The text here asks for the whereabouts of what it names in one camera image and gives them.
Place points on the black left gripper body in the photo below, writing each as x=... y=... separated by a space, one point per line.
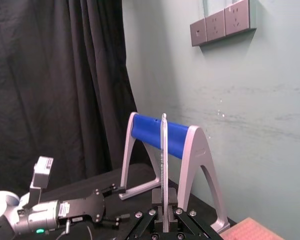
x=85 y=207

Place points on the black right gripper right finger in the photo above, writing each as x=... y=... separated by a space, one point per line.
x=172 y=200

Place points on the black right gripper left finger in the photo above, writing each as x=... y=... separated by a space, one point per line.
x=157 y=200

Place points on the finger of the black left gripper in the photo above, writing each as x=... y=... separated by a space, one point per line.
x=117 y=218
x=115 y=190

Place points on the grey rack with blue bar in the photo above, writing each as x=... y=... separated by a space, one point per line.
x=170 y=137

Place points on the black table cloth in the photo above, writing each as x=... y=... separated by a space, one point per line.
x=135 y=203

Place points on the pink foam pad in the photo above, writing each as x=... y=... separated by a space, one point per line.
x=252 y=230

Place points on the black curtain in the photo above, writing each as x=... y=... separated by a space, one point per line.
x=52 y=87

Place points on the grey wall switch panel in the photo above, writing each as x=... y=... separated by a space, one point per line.
x=198 y=32

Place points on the grey wall socket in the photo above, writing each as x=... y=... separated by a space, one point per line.
x=215 y=26
x=237 y=18

